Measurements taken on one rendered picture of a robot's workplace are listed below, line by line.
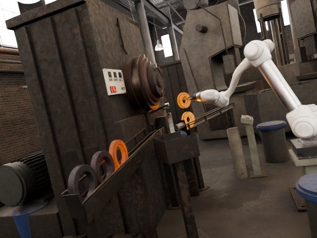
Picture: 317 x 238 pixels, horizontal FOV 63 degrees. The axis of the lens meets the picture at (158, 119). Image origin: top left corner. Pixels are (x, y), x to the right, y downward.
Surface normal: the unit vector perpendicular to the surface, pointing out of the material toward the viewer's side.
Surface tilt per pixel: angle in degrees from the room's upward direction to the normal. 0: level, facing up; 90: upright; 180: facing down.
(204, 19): 90
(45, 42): 90
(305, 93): 90
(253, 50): 84
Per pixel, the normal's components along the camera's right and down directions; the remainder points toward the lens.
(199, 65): -0.52, 0.18
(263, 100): -0.05, 0.09
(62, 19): -0.30, 0.14
